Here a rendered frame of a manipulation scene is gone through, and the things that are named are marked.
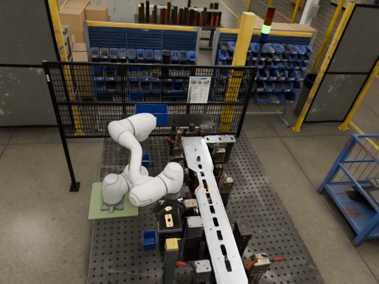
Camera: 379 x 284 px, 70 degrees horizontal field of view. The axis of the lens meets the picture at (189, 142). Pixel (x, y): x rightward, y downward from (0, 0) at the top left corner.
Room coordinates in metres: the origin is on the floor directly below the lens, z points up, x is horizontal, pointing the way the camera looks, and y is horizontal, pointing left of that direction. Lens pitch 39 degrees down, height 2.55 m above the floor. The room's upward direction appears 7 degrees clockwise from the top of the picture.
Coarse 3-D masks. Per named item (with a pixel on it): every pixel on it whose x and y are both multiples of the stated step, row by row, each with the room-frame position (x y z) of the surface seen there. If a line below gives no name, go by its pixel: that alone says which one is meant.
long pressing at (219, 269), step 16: (192, 144) 1.91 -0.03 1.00; (192, 160) 1.70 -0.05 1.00; (208, 160) 1.73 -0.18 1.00; (208, 176) 1.53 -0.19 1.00; (208, 208) 1.22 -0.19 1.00; (208, 224) 1.09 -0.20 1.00; (224, 224) 1.11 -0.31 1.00; (208, 240) 0.97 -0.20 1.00; (224, 240) 0.99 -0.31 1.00; (224, 272) 0.78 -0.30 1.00; (240, 272) 0.79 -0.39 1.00
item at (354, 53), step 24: (360, 24) 3.96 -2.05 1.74; (336, 48) 3.90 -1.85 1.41; (360, 48) 4.01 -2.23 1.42; (336, 72) 3.95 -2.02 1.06; (360, 72) 4.07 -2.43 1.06; (312, 96) 3.88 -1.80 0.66; (336, 96) 4.04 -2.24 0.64; (360, 96) 4.11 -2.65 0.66; (312, 120) 3.97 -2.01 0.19; (336, 120) 4.10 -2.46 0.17
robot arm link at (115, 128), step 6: (126, 120) 1.41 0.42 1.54; (108, 126) 1.37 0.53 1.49; (114, 126) 1.34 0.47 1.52; (120, 126) 1.34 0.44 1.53; (126, 126) 1.35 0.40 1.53; (132, 126) 1.38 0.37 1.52; (114, 132) 1.30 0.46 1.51; (120, 132) 1.29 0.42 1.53; (132, 132) 1.35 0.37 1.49; (114, 138) 1.28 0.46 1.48
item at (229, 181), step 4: (228, 180) 1.48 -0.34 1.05; (232, 180) 1.48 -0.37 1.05; (224, 184) 1.45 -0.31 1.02; (228, 184) 1.46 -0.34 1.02; (232, 184) 1.47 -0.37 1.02; (220, 188) 1.48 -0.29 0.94; (224, 188) 1.45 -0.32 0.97; (228, 188) 1.47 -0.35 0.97; (220, 192) 1.48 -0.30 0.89; (224, 192) 1.46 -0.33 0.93; (228, 192) 1.46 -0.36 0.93; (224, 196) 1.46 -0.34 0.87; (228, 196) 1.47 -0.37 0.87; (224, 200) 1.47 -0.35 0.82; (224, 204) 1.46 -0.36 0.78; (224, 208) 1.47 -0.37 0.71
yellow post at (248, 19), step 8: (248, 16) 2.51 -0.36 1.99; (240, 24) 2.58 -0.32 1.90; (248, 24) 2.51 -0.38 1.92; (240, 32) 2.54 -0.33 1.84; (248, 32) 2.52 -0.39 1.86; (240, 40) 2.51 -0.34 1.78; (248, 40) 2.52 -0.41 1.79; (240, 48) 2.51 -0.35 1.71; (240, 56) 2.51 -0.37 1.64; (232, 64) 2.57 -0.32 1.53; (240, 64) 2.52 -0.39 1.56; (232, 72) 2.53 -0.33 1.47; (240, 72) 2.52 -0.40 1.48; (232, 80) 2.51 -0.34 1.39; (240, 80) 2.53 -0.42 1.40; (232, 96) 2.51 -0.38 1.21; (232, 112) 2.52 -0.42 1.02; (224, 120) 2.51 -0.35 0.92; (224, 128) 2.51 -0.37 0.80
